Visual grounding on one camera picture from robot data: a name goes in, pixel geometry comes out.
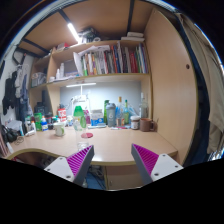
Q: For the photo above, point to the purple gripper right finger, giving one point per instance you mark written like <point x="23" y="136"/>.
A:
<point x="152" y="166"/>

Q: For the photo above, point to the clear glass bottle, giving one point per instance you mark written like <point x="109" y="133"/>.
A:
<point x="119" y="113"/>

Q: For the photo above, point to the red white container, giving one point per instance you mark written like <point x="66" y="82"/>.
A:
<point x="62" y="114"/>

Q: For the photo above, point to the hanging dark clothes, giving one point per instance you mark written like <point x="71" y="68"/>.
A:
<point x="9" y="99"/>

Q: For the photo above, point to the green glass bottle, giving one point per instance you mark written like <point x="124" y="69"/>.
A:
<point x="126" y="113"/>

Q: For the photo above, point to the green canister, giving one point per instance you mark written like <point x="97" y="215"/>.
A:
<point x="38" y="117"/>

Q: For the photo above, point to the blue white small bottle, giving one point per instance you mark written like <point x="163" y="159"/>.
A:
<point x="44" y="124"/>

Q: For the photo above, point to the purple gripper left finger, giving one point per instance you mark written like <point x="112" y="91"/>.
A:
<point x="74" y="167"/>

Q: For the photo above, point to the white green mug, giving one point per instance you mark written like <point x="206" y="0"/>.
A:
<point x="59" y="128"/>

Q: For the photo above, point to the row of books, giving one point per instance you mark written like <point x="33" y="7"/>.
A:
<point x="112" y="59"/>

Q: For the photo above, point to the tall clear bottle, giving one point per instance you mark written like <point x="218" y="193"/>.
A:
<point x="143" y="107"/>

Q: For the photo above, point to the clear storage box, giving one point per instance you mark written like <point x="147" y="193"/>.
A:
<point x="37" y="79"/>

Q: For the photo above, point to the red round coaster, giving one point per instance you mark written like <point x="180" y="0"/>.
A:
<point x="87" y="135"/>

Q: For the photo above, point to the ceiling light tube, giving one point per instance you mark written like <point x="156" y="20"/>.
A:
<point x="74" y="32"/>

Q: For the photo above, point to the blue white tissue box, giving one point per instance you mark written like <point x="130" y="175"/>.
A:
<point x="96" y="117"/>

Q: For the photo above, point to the grey shaker bottle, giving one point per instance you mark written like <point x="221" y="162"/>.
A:
<point x="111" y="107"/>

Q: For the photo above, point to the wooden shelf unit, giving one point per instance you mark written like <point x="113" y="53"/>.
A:
<point x="57" y="57"/>

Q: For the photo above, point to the white desk lamp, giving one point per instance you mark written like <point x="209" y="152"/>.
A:
<point x="77" y="95"/>

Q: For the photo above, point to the brown ceramic mug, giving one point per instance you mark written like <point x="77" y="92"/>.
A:
<point x="146" y="125"/>

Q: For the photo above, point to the white-lidded dark jar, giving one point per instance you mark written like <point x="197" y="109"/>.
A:
<point x="135" y="122"/>

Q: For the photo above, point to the dark green bottle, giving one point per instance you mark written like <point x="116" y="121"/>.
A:
<point x="105" y="111"/>

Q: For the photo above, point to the clear plastic water bottle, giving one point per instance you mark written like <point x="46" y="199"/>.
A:
<point x="79" y="123"/>

